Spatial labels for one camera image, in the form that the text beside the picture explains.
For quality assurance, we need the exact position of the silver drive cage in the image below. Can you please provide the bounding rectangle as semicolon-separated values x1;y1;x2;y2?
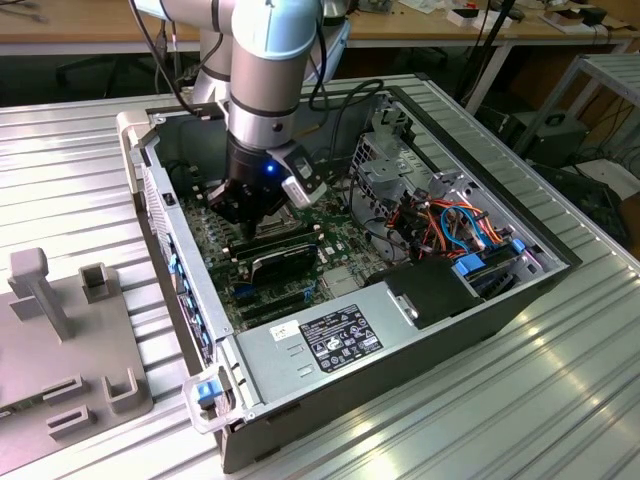
349;130;434;211

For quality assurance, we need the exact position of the black graphics card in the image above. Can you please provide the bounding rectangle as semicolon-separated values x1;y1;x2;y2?
248;242;318;286

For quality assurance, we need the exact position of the white cardboard box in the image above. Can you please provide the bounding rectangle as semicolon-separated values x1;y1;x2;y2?
446;6;512;29

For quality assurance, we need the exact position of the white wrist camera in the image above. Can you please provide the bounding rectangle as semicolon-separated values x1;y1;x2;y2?
279;147;329;210

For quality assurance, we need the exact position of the grey parts rack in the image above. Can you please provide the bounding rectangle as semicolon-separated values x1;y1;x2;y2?
0;247;154;441

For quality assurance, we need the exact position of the silver chipset heatsink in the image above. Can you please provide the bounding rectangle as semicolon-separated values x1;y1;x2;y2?
322;269;364;296

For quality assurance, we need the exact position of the orange wire bundle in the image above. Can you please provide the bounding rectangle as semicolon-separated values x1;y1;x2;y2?
427;197;503;246

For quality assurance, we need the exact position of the green RAM stick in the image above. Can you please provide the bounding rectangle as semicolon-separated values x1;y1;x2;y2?
230;236;323;263

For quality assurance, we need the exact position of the green motherboard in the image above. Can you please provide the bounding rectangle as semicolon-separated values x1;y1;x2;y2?
175;167;374;335

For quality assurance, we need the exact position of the clear plastic case handle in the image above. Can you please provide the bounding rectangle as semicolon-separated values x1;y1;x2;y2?
180;365;236;434

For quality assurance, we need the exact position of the long black expansion slot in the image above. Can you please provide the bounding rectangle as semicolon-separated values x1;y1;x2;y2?
238;288;307;310
242;299;307;324

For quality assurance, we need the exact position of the blue wire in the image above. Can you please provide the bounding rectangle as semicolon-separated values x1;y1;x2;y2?
438;204;501;260

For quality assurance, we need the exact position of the grey slatted side table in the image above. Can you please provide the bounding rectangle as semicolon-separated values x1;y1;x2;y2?
537;52;640;166

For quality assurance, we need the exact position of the silver power supply unit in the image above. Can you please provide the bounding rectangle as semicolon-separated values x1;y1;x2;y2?
233;281;420;407

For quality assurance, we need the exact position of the black PC case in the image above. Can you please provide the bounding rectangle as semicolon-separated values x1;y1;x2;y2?
115;84;584;475

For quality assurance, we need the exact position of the black equipment case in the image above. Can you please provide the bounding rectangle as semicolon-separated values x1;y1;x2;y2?
499;110;590;169

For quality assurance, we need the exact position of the brown cardboard box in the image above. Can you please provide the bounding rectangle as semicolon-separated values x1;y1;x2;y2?
541;5;610;35

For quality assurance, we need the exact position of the silver disk bay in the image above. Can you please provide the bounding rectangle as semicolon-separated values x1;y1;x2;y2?
428;168;554;301

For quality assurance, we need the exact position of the blue disk carrier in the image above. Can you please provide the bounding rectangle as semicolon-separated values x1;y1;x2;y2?
451;238;526;301

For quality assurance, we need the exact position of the black plastic shroud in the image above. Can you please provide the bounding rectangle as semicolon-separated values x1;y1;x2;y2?
363;258;485;330

